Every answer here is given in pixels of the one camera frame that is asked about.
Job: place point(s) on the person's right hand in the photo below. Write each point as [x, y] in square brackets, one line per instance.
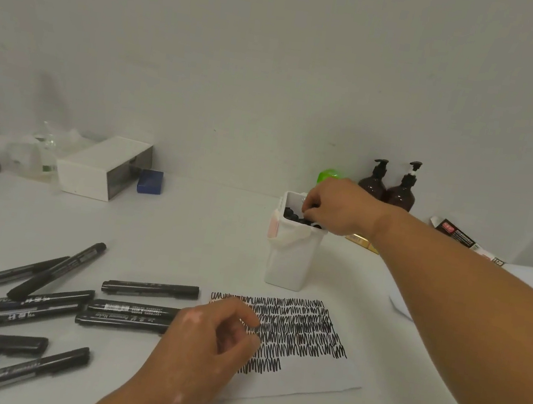
[349, 208]

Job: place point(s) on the person's left hand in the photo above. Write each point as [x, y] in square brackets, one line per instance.
[189, 361]

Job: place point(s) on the white paper with black scribbles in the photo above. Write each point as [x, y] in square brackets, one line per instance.
[311, 378]

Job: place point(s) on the pile of black markers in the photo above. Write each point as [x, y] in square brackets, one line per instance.
[33, 315]

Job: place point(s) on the person's right forearm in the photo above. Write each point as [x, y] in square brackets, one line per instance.
[486, 329]

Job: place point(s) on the small gold box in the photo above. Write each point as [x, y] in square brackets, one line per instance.
[359, 242]

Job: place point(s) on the clear jar with green lid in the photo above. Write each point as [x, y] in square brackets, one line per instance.
[329, 174]

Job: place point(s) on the brown pump bottle white neck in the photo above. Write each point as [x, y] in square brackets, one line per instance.
[401, 196]

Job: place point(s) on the black and red cardboard box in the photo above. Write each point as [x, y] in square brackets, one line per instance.
[455, 233]

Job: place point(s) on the pile of loose white sheets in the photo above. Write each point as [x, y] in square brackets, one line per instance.
[400, 304]

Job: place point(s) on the small blue box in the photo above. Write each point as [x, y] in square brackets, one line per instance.
[150, 182]

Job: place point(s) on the white box with grey front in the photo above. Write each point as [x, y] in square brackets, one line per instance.
[82, 176]

